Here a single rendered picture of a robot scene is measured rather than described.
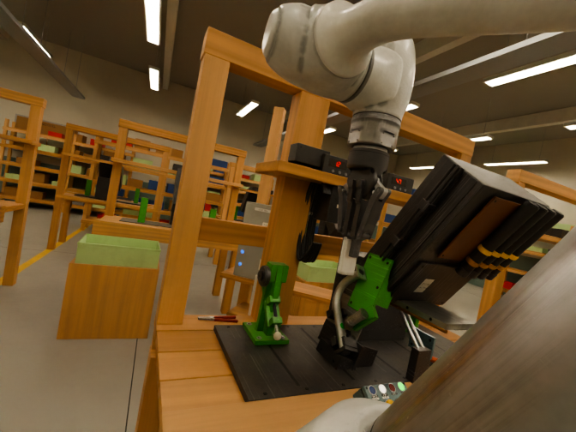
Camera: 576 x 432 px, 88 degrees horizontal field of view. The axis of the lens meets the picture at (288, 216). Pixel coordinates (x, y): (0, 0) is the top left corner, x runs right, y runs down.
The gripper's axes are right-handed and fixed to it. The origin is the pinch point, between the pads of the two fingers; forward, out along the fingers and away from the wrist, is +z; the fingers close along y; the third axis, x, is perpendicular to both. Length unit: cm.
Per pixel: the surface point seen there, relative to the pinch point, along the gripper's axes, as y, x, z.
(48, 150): -976, -285, -30
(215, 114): -66, -18, -34
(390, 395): -9.1, 30.1, 37.3
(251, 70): -66, -8, -54
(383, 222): -411, 399, -10
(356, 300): -36, 36, 21
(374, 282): -32, 38, 13
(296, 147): -60, 13, -30
